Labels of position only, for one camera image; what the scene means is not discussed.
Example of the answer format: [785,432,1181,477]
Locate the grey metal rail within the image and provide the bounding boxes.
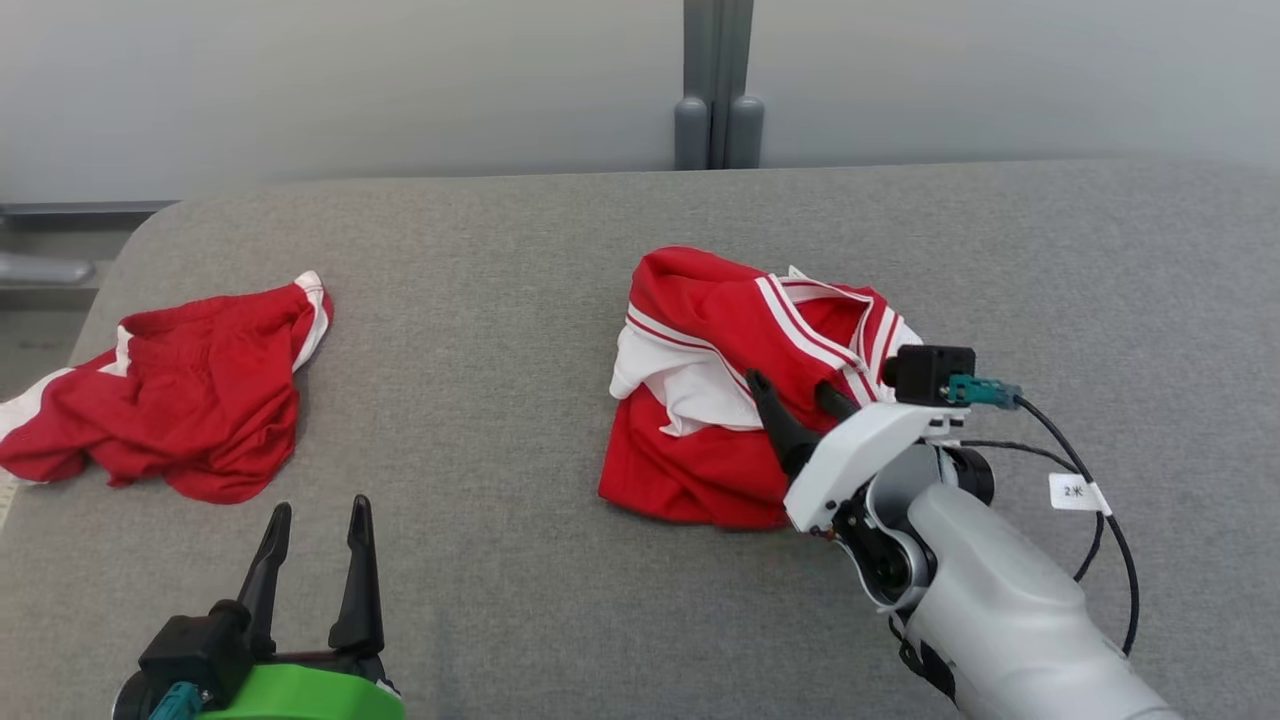
[0,200,181,291]

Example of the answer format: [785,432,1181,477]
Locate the white cable label tag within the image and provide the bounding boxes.
[1048,473,1112,517]

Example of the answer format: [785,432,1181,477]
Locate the teal camera connector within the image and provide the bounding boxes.
[150,682,203,720]
[945,375,1024,411]

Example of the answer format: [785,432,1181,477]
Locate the thin black cable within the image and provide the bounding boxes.
[955,438,1105,583]

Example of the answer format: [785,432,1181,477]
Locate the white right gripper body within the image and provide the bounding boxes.
[785,402,969,533]

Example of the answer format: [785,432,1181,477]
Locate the thick black camera cable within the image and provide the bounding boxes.
[1015,395,1142,658]

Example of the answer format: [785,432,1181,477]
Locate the teal left camera connector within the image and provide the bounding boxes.
[150,682,203,720]

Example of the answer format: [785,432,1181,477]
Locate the grey double post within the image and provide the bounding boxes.
[673,0,766,171]

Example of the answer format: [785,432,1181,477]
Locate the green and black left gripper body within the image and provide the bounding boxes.
[200,655,406,720]

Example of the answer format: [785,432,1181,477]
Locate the red shorts with white stripe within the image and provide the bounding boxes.
[0,270,334,504]

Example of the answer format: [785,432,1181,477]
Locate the red and white shirt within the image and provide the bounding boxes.
[598,246,926,531]

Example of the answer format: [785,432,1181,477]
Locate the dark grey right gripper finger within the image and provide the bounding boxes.
[745,370,824,479]
[815,382,862,422]

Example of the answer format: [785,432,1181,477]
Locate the teal right camera connector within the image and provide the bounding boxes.
[945,375,1024,411]

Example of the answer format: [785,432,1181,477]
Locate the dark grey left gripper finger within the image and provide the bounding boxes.
[328,494,386,657]
[237,502,293,658]

